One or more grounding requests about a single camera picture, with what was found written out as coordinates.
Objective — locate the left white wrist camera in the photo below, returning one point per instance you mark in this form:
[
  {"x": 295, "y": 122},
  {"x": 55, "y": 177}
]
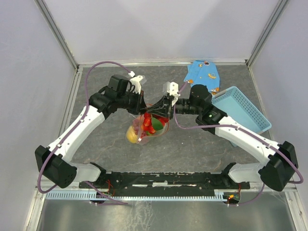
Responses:
[{"x": 136, "y": 82}]

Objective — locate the yellow pear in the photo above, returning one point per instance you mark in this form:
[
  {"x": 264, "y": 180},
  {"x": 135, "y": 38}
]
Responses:
[{"x": 132, "y": 134}]

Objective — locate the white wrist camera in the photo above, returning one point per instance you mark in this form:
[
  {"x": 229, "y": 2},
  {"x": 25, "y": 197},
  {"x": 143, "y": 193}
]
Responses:
[
  {"x": 171, "y": 88},
  {"x": 136, "y": 82}
]

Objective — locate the clear zip bag orange zipper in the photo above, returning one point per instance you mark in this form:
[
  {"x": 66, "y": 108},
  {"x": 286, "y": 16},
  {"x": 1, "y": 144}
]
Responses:
[{"x": 143, "y": 139}]

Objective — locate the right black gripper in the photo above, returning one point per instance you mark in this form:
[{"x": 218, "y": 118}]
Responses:
[{"x": 162, "y": 109}]

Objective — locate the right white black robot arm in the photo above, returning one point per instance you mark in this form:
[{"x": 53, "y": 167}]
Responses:
[{"x": 276, "y": 164}]

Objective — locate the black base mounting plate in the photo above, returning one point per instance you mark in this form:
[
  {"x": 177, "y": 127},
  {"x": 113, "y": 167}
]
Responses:
[{"x": 167, "y": 184}]

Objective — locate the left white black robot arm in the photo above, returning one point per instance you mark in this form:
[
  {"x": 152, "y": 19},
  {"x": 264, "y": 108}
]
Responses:
[{"x": 54, "y": 162}]

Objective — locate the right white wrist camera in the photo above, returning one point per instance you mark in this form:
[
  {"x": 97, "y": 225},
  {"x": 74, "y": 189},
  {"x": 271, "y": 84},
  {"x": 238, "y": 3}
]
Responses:
[{"x": 171, "y": 88}]

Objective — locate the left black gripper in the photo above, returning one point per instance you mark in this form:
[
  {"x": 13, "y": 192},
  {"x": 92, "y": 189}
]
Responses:
[{"x": 140, "y": 107}]

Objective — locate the blue patterned cloth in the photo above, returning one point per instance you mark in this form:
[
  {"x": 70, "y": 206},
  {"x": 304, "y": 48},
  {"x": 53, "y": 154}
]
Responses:
[{"x": 203, "y": 73}]

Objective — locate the light blue plastic basket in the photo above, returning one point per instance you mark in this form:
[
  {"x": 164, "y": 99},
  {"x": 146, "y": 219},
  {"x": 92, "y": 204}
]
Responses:
[{"x": 233, "y": 102}]

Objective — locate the purple grapes bunch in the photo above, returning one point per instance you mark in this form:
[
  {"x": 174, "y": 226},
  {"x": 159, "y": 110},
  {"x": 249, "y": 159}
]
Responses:
[{"x": 136, "y": 124}]

